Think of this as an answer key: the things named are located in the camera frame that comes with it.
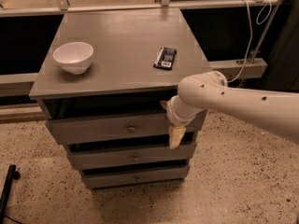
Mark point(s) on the white ceramic bowl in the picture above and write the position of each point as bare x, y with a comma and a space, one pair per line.
74, 57

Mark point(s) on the metal railing frame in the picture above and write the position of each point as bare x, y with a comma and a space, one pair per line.
130, 6

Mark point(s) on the grey bottom drawer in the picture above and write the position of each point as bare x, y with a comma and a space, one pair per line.
136, 177

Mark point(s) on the grey middle drawer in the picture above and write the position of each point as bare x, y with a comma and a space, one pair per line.
120, 156

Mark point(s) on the dark blue snack packet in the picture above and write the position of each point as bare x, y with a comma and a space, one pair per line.
165, 58

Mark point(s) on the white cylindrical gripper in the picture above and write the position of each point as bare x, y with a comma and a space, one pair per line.
173, 115

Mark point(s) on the grey drawer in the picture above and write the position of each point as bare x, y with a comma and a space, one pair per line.
120, 156
136, 177
110, 127

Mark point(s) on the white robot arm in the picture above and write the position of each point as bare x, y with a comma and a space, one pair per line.
274, 111

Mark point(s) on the black stand leg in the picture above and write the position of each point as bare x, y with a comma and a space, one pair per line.
12, 174

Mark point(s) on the grey wooden drawer cabinet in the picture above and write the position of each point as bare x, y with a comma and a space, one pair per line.
122, 78

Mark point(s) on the grey top drawer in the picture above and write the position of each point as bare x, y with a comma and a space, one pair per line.
110, 127

